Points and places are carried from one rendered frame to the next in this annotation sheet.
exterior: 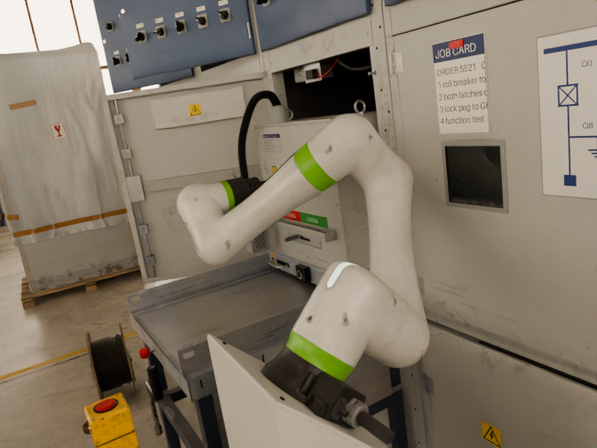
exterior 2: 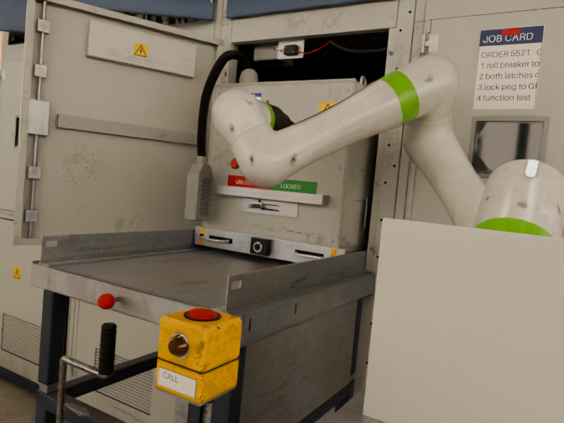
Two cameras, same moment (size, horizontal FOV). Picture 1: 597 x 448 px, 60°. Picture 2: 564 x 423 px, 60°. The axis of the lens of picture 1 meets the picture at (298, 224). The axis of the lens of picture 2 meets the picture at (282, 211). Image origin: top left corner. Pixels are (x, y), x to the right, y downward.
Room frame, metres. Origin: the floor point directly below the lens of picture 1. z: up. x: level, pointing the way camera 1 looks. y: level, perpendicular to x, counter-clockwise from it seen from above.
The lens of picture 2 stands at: (0.38, 0.70, 1.08)
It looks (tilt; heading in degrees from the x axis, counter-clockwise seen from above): 3 degrees down; 329
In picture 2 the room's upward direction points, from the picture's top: 5 degrees clockwise
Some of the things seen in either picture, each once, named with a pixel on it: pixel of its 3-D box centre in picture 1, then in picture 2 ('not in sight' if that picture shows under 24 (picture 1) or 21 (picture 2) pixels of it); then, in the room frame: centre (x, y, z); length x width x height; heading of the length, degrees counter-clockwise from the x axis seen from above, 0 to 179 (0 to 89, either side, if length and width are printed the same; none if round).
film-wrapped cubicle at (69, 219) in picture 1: (59, 171); not in sight; (5.17, 2.25, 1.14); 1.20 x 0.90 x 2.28; 116
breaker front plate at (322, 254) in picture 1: (297, 198); (271, 163); (1.66, -0.01, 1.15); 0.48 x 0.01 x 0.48; 29
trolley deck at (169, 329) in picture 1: (258, 311); (220, 279); (1.56, 0.17, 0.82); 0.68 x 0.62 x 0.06; 119
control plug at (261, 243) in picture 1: (256, 227); (200, 191); (1.81, 0.15, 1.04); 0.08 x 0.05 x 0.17; 119
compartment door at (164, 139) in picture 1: (205, 180); (127, 133); (2.03, 0.34, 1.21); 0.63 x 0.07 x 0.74; 93
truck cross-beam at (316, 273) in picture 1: (312, 270); (266, 246); (1.67, -0.02, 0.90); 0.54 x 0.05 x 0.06; 29
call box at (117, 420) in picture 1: (111, 427); (199, 352); (0.97, 0.45, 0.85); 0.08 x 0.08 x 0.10; 29
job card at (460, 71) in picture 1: (459, 87); (507, 69); (1.18, -0.40, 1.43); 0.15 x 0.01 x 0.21; 29
